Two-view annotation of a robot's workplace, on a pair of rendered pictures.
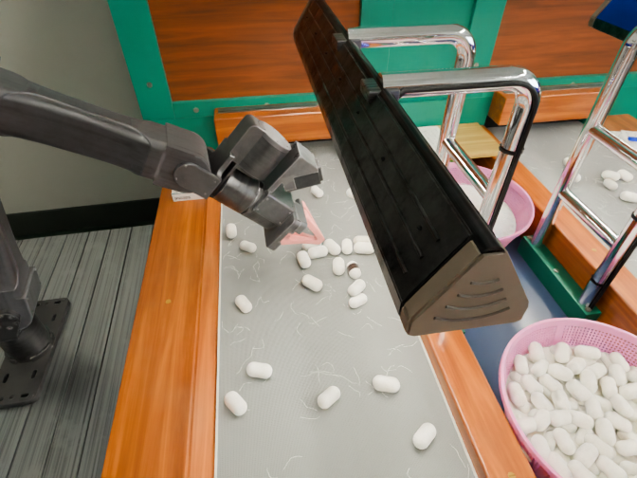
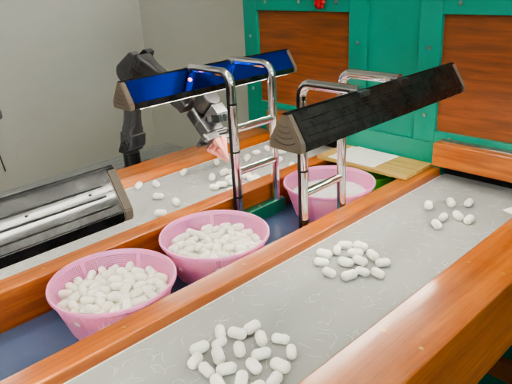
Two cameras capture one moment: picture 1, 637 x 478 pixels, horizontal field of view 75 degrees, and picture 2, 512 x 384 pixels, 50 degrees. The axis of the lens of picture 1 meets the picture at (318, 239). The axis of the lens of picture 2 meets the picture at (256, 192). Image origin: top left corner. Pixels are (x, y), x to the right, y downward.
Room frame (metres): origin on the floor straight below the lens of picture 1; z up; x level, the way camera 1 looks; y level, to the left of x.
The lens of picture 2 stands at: (-0.35, -1.42, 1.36)
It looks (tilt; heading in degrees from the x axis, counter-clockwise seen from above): 22 degrees down; 56
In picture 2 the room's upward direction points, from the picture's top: 3 degrees counter-clockwise
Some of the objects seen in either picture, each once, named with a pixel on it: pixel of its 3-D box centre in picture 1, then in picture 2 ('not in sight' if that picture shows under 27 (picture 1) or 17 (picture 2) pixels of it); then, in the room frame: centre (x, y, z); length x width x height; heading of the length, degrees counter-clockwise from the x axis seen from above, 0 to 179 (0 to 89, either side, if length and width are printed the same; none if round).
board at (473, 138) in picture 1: (426, 143); (372, 160); (0.89, -0.26, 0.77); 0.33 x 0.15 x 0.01; 99
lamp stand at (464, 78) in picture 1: (405, 208); (235, 140); (0.47, -0.12, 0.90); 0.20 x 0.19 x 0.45; 9
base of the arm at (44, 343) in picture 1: (22, 335); (132, 160); (0.39, 0.47, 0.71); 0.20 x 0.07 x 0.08; 11
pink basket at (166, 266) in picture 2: not in sight; (115, 297); (-0.03, -0.41, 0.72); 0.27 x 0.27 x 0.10
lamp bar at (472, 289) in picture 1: (357, 88); (214, 75); (0.46, -0.05, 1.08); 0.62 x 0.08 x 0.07; 9
